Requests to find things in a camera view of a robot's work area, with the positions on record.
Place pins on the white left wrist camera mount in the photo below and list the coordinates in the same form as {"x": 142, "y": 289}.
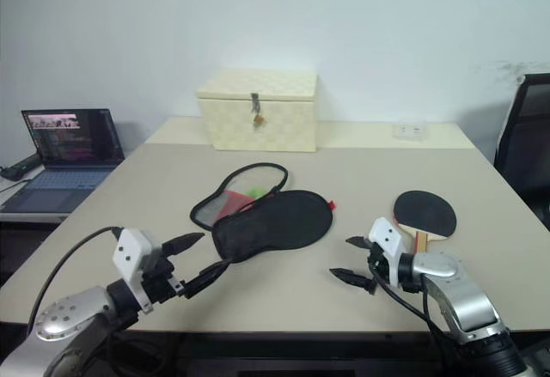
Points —
{"x": 129, "y": 251}

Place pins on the red green box tassel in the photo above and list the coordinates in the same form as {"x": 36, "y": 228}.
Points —
{"x": 258, "y": 120}

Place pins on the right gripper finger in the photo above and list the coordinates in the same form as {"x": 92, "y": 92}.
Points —
{"x": 349, "y": 276}
{"x": 357, "y": 241}

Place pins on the black handheld device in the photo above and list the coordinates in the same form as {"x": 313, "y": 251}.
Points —
{"x": 19, "y": 167}

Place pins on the black table tennis paddle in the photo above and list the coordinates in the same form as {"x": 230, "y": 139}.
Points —
{"x": 423, "y": 211}

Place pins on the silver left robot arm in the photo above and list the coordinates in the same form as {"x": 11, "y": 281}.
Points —
{"x": 64, "y": 313}

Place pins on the black office chair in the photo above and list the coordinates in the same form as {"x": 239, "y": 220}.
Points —
{"x": 526, "y": 145}

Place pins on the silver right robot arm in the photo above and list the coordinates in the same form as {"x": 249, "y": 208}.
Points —
{"x": 468, "y": 295}

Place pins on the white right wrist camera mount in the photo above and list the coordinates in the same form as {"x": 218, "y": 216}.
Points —
{"x": 384, "y": 233}

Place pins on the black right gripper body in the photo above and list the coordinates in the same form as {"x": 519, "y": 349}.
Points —
{"x": 376, "y": 263}

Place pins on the metal box latch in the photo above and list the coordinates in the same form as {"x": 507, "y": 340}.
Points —
{"x": 255, "y": 102}

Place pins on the cream woven storage box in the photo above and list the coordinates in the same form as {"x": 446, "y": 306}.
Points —
{"x": 262, "y": 115}

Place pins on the red flat card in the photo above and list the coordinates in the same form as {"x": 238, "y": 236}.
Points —
{"x": 232, "y": 202}

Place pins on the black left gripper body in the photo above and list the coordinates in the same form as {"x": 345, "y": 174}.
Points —
{"x": 160, "y": 280}

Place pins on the clear plastic box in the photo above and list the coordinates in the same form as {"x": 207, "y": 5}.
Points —
{"x": 410, "y": 131}

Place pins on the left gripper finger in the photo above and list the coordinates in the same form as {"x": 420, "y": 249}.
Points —
{"x": 185, "y": 241}
{"x": 208, "y": 277}

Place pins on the open laptop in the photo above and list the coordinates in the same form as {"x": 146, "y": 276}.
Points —
{"x": 64, "y": 153}

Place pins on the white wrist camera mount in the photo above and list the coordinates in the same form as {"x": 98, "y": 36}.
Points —
{"x": 129, "y": 251}
{"x": 384, "y": 233}

